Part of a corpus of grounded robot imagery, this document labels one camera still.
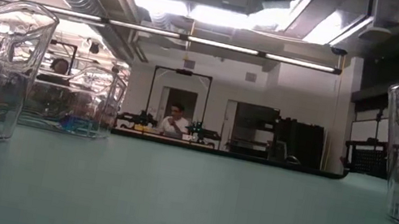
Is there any person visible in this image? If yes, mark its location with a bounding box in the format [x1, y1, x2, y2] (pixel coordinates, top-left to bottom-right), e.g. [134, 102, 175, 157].
[24, 53, 76, 118]
[156, 100, 194, 140]

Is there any background work table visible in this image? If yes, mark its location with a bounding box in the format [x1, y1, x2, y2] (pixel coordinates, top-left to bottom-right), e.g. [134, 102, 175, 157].
[113, 123, 222, 152]

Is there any long ceiling tube light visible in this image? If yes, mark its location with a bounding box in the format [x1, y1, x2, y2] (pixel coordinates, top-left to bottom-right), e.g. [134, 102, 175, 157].
[0, 0, 345, 76]

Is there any green table mat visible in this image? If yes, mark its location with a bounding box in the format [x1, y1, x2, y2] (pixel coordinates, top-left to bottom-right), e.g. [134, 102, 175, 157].
[0, 108, 399, 224]

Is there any black cabinet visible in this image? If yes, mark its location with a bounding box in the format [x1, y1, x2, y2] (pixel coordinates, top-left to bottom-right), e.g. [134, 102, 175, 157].
[271, 116, 329, 171]

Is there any whiteboard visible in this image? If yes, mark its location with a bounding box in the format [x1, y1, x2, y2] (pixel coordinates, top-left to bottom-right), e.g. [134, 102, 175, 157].
[349, 109, 399, 150]

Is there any black rack cart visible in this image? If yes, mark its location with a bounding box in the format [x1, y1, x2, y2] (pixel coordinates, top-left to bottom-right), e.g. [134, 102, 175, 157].
[340, 132, 397, 182]

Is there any background black rig frame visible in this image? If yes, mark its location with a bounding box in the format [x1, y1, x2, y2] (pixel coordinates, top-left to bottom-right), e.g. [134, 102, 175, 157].
[141, 63, 215, 142]

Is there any black metal table frame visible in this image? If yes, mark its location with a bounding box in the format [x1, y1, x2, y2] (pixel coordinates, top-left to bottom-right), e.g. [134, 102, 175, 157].
[108, 127, 350, 183]

